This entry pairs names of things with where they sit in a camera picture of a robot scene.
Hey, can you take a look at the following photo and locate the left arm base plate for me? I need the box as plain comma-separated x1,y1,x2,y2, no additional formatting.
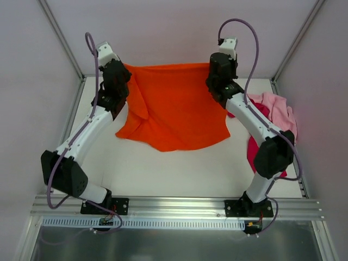
80,197,129,215

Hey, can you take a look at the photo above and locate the light pink t shirt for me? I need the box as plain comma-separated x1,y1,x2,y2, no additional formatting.
248,92,297,139

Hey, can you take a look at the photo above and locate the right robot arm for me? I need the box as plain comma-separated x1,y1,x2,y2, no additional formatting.
206,52,295,217

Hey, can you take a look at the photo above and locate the orange t shirt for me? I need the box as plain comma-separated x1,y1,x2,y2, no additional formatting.
115,63,230,152

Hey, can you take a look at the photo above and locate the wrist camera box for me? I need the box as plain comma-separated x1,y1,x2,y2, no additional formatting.
218,36,238,60
96,41,120,67

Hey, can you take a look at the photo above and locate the right aluminium frame post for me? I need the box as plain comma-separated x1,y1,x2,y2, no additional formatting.
271,0,326,83

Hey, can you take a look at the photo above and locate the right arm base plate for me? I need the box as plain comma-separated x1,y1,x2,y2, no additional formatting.
224,199,274,218

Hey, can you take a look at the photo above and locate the aluminium frame post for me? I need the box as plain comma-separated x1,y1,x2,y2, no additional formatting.
271,0,326,83
38,0,87,82

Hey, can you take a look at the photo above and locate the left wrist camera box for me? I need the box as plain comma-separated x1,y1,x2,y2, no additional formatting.
96,41,120,67

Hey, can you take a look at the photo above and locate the white slotted cable duct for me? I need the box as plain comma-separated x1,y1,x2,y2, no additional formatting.
41,216,245,231

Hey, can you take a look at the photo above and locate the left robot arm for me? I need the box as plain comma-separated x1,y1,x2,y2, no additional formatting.
41,59,132,214

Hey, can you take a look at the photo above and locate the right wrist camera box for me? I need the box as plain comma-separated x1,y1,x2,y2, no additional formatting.
218,36,238,60

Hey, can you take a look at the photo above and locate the magenta t shirt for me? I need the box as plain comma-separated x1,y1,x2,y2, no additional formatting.
226,99,295,179

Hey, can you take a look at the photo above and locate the left aluminium frame post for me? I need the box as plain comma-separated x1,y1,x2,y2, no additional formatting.
38,0,87,82

